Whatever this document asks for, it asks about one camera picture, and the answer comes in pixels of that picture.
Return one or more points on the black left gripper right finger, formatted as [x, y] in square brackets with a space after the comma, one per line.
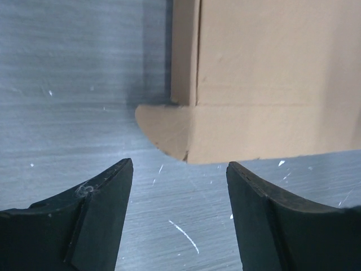
[279, 230]

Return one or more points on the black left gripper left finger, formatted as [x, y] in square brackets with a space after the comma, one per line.
[77, 229]

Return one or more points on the cardboard box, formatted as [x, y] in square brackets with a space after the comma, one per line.
[259, 80]

